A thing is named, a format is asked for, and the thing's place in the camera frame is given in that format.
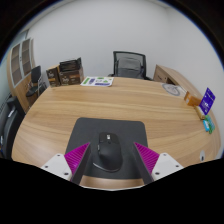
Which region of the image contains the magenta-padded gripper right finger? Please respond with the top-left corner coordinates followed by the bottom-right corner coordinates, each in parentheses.
top-left (132, 142), bottom-right (184, 185)

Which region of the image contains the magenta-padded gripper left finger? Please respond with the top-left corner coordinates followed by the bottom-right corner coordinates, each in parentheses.
top-left (40, 142), bottom-right (92, 185)

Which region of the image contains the black computer mouse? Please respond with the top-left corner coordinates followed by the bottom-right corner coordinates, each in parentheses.
top-left (92, 131), bottom-right (124, 173)

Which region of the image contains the dark grey mouse pad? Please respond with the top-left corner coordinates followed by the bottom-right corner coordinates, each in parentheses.
top-left (64, 116), bottom-right (149, 180)

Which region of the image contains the small blue box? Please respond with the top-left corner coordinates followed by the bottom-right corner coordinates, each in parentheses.
top-left (202, 119), bottom-right (211, 133)

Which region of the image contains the small tan box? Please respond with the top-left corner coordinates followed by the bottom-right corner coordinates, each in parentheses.
top-left (193, 105), bottom-right (207, 121)

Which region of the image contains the green flat box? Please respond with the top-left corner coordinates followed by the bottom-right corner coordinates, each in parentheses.
top-left (204, 114), bottom-right (218, 135)

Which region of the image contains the orange-brown cardboard box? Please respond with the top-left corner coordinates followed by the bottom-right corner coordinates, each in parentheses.
top-left (183, 91), bottom-right (203, 108)

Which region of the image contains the black padded office chair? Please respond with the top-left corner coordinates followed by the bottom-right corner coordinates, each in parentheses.
top-left (0, 95), bottom-right (26, 158)

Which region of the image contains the white and green leaflet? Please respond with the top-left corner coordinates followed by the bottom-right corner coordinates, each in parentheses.
top-left (80, 76), bottom-right (115, 88)

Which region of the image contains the large brown printed box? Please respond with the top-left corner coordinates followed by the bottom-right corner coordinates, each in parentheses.
top-left (58, 66), bottom-right (85, 86)

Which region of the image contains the purple standing card package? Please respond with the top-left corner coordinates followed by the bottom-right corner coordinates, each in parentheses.
top-left (198, 87), bottom-right (217, 116)

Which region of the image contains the small brown printed box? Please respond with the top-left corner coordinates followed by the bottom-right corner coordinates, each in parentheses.
top-left (45, 65), bottom-right (61, 88)

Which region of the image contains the wooden side desk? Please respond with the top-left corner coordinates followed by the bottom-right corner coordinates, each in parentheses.
top-left (152, 64), bottom-right (201, 98)

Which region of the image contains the black visitor chair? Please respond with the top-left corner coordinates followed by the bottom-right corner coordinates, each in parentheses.
top-left (25, 65), bottom-right (48, 99)

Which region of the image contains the black mesh office chair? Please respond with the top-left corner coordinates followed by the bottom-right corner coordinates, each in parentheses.
top-left (107, 50), bottom-right (153, 81)

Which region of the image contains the black printed box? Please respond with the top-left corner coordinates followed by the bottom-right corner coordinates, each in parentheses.
top-left (59, 57), bottom-right (83, 73)

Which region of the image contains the wooden shelf unit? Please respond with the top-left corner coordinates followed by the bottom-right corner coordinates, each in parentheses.
top-left (6, 37), bottom-right (37, 113)

